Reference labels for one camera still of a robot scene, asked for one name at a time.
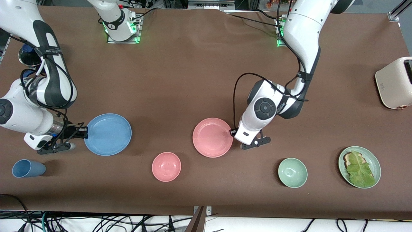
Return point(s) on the green plate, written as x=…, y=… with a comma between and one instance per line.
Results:
x=376, y=161

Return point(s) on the pink plate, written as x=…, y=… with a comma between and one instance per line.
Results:
x=210, y=138

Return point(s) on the blue plate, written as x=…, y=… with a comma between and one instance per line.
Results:
x=109, y=134

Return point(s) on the aluminium frame profile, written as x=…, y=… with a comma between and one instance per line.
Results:
x=394, y=14

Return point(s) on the metal table bracket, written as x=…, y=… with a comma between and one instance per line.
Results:
x=208, y=211

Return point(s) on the beige toaster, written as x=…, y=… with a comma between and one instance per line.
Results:
x=392, y=83

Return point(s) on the black pot with glass lid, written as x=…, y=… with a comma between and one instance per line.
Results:
x=29, y=59

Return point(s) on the pink bowl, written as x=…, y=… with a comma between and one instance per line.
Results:
x=166, y=167

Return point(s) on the green bowl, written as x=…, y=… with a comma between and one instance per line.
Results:
x=292, y=172

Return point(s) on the brown wooden beam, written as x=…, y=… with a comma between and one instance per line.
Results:
x=197, y=222

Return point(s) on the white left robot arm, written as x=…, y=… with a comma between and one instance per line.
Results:
x=302, y=32

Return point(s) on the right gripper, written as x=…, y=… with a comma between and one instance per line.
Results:
x=68, y=130

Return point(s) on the blue cup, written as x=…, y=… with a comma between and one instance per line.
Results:
x=28, y=168

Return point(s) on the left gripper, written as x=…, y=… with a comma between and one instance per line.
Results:
x=232, y=132

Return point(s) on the brown table cover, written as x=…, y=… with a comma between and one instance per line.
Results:
x=193, y=80

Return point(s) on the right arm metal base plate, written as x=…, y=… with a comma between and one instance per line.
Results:
x=137, y=29

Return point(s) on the green lettuce leaf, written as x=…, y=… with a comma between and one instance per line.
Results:
x=360, y=169

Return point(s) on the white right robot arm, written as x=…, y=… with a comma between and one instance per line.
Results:
x=22, y=112

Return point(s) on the toast bread slice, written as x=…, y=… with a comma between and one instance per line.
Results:
x=347, y=158

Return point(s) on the bottle with blue cap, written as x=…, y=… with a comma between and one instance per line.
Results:
x=27, y=48

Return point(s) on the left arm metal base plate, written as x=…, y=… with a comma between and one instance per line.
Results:
x=279, y=32

